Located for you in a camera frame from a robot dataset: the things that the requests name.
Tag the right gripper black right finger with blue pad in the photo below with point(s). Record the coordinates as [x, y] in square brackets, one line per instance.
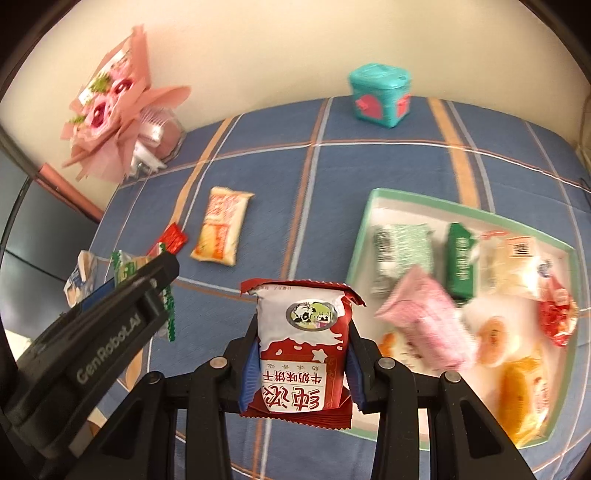
[465, 440]

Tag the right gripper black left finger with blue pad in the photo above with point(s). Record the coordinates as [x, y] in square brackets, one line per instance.
[140, 439]

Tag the yellow snack bag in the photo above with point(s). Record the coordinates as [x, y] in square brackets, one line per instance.
[523, 404]

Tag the pale yellow bun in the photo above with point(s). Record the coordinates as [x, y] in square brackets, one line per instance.
[495, 323]

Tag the pink snack pack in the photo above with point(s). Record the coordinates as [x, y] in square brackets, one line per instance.
[421, 309]

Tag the red cracker snack bag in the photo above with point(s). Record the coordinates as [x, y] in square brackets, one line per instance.
[558, 312]

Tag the dark green snack pack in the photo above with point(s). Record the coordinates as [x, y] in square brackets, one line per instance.
[461, 258]

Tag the red foil snack pack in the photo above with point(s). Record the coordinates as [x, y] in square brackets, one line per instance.
[171, 240]

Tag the red white milk biscuit pack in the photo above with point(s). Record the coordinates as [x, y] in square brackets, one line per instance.
[297, 367]

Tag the green white snack pack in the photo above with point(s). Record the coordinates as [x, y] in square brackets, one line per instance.
[399, 247]

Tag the orange cream snack pack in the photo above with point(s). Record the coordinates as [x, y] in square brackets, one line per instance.
[219, 235]

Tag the white snack bag red writing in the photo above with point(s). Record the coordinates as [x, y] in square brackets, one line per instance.
[395, 345]

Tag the pink flower bouquet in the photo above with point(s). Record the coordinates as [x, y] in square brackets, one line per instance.
[121, 123]

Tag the blue plaid bed cover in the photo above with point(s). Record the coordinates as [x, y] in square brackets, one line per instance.
[311, 167]

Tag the teal toy box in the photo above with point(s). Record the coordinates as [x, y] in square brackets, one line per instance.
[381, 93]

